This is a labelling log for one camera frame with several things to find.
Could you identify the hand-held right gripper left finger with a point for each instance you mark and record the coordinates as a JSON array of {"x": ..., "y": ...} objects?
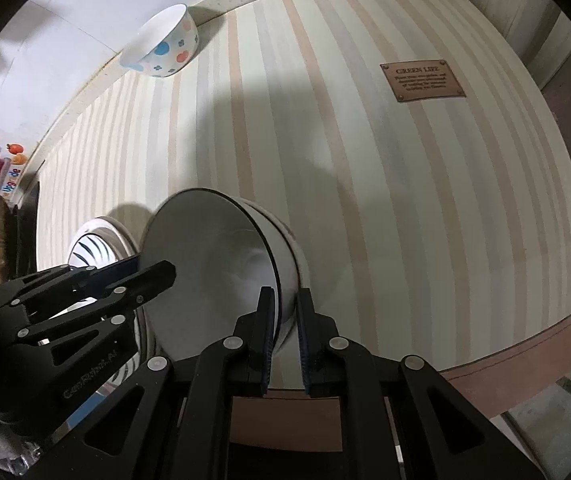
[{"x": 266, "y": 345}]

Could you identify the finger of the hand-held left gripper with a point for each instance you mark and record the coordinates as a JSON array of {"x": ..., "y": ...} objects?
[
  {"x": 115, "y": 270},
  {"x": 150, "y": 277}
]

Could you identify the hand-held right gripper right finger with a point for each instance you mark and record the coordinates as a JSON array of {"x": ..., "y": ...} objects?
[{"x": 305, "y": 345}]

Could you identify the white bowl with dark rim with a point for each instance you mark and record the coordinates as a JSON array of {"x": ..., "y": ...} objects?
[{"x": 205, "y": 260}]

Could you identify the plain white bowl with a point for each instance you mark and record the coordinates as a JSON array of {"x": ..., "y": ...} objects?
[{"x": 302, "y": 265}]

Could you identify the blue striped plate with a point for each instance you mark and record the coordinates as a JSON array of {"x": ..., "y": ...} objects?
[{"x": 93, "y": 247}]

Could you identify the black induction cooktop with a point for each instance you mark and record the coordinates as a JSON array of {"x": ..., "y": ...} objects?
[{"x": 28, "y": 225}]

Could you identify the striped tablecloth with cat print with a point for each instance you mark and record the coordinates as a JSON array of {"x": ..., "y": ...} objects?
[{"x": 390, "y": 210}]

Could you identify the white bowl with coloured spots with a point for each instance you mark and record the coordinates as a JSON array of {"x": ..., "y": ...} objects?
[{"x": 165, "y": 50}]

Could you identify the brown label patch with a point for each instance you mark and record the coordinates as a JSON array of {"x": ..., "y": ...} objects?
[{"x": 423, "y": 81}]

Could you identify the colourful wall stickers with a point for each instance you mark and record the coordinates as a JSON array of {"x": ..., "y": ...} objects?
[{"x": 13, "y": 160}]

